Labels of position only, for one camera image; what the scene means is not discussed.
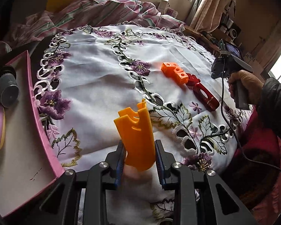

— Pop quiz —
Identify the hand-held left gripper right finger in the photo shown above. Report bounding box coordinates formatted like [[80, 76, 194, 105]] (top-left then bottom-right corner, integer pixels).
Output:
[[155, 140, 258, 225]]

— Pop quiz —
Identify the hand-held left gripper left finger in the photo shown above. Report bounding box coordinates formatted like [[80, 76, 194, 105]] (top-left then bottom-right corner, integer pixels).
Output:
[[35, 140, 126, 225]]

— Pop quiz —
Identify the yellow plastic toy piece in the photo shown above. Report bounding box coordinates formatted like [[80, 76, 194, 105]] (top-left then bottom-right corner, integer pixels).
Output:
[[114, 98, 156, 171]]

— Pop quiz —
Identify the red plastic toy piece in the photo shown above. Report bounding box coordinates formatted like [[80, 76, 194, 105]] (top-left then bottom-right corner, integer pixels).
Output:
[[185, 73, 220, 111]]

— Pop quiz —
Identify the orange plastic block with holes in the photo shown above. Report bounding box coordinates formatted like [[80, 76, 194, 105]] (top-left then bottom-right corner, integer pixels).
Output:
[[161, 62, 189, 86]]

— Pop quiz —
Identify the pink cardboard box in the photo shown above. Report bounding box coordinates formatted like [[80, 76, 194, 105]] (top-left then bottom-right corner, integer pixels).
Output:
[[0, 50, 65, 218]]

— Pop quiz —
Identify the grey round capped bottle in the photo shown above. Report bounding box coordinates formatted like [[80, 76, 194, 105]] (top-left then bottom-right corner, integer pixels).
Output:
[[0, 66, 19, 108]]

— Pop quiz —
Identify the person's right forearm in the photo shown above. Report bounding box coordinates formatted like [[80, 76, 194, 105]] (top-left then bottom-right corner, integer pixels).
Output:
[[256, 77, 281, 146]]

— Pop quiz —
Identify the person's right hand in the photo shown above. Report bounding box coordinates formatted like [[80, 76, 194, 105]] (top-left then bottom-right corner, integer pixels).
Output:
[[228, 70, 265, 106]]

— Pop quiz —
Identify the cluttered wooden shelf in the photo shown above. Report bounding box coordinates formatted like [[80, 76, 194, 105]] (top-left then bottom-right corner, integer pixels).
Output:
[[215, 0, 249, 52]]

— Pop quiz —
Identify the wooden side table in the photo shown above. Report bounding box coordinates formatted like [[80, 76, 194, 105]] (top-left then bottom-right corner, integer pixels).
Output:
[[183, 25, 222, 52]]

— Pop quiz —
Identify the beige curtain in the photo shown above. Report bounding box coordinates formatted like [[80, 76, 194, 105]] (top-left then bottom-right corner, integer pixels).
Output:
[[186, 0, 223, 32]]

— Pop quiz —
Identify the white carton box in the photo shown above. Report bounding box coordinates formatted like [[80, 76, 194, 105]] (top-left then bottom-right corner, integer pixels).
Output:
[[158, 0, 171, 14]]

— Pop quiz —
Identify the white embroidered floral tablecloth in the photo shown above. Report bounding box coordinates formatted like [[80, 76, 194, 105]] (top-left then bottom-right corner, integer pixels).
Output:
[[36, 25, 251, 225]]

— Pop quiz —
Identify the pink striped blanket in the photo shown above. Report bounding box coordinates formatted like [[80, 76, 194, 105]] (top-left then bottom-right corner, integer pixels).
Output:
[[0, 0, 185, 59]]

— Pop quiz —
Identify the black cable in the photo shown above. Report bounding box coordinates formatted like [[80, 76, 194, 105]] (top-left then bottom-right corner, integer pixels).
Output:
[[220, 58, 281, 177]]

